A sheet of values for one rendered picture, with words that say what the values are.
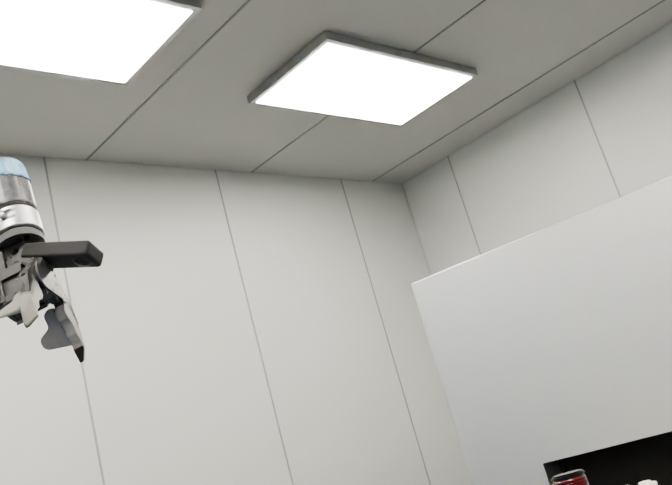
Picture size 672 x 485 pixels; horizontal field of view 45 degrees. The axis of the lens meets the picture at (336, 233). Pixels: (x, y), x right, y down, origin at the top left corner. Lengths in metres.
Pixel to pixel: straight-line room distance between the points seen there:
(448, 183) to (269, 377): 2.22
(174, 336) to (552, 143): 2.87
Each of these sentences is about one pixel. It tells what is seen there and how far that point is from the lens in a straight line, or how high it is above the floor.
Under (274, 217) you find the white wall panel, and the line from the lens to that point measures 5.46.
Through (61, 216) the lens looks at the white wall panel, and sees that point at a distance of 4.62.
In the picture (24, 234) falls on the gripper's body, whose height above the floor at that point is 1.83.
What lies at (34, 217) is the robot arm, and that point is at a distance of 1.33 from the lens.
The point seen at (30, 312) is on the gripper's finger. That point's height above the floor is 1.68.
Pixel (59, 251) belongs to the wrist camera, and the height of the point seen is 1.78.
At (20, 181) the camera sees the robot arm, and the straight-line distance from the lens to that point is 1.38.
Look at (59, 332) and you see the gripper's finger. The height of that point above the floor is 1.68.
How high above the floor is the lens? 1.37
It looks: 16 degrees up
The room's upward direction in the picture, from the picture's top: 16 degrees counter-clockwise
